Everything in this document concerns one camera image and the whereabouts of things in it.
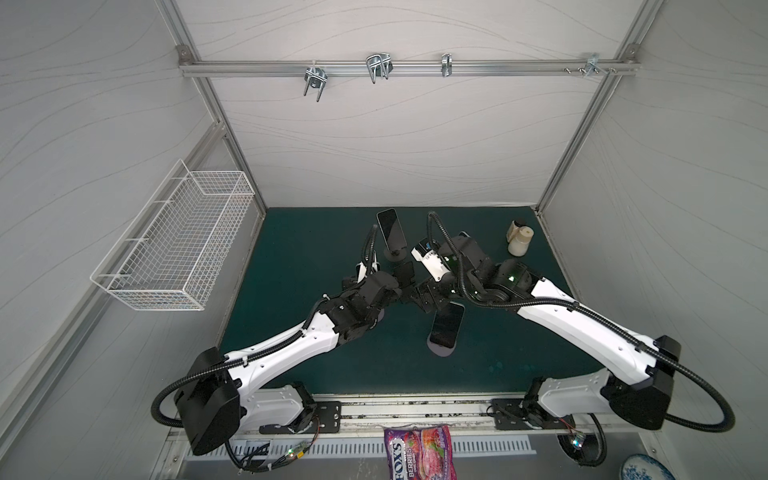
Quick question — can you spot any black phone light blue edge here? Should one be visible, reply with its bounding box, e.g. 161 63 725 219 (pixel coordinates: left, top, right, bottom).
394 261 415 289

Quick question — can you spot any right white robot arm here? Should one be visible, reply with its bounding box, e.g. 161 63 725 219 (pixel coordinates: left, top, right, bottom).
411 234 680 430

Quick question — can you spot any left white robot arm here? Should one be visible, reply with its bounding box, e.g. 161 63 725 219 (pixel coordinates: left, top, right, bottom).
151 271 402 455

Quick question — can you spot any black phone front centre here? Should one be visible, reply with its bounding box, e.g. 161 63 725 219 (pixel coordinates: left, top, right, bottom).
429 302 465 344

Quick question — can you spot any black round stand back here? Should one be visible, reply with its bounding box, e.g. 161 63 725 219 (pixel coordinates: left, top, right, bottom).
384 247 409 263

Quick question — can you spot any grey round stand front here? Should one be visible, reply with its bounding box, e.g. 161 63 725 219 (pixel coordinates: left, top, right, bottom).
427 334 456 358

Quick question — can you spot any black phone back centre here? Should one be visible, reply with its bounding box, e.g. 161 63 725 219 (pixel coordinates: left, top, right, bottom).
376 208 408 254

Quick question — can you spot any white salt shaker beige cap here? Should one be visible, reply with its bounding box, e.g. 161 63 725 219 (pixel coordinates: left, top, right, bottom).
507 226 535 257

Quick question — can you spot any pink Fox's candy bag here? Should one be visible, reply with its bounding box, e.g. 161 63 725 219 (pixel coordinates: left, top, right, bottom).
384 425 457 480

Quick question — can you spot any metal clamp small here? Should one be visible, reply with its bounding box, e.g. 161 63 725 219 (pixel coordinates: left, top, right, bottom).
441 53 453 78

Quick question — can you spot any metal U-bolt clamp middle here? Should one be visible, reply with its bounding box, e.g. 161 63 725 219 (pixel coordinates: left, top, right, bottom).
365 52 393 84

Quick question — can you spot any metal u-bolt clamp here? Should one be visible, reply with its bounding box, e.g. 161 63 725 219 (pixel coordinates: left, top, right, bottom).
365 52 393 84
303 66 328 102

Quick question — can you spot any metal U-bolt clamp left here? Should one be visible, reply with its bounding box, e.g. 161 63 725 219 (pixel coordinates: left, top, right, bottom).
303 66 328 102

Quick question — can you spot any blue white ceramic plate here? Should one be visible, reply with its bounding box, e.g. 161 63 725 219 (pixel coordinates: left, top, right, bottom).
619 454 675 480

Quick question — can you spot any aluminium top crossbar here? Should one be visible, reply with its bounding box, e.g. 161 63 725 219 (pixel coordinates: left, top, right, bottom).
179 57 641 78

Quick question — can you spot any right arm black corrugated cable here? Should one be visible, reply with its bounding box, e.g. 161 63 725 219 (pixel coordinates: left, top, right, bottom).
427 211 736 434

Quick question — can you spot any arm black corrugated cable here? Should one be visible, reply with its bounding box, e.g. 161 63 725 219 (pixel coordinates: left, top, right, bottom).
149 224 380 428
427 211 736 434

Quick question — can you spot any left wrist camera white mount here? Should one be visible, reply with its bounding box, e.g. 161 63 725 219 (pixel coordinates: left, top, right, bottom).
356 261 380 283

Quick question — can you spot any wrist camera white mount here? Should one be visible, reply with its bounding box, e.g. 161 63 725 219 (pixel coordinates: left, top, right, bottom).
411 238 450 282
356 261 380 283

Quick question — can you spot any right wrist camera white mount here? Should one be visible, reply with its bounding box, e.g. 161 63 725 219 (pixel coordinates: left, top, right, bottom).
411 238 450 282

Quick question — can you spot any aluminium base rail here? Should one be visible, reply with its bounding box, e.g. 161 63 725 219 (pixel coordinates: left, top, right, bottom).
314 392 523 438

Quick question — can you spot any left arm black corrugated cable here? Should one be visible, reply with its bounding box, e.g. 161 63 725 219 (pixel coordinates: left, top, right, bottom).
149 224 380 428

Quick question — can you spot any white wire basket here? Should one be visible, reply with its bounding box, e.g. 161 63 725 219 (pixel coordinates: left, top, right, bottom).
90 160 254 312

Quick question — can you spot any metal bracket right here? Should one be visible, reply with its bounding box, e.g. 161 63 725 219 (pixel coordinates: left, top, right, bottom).
563 54 617 78

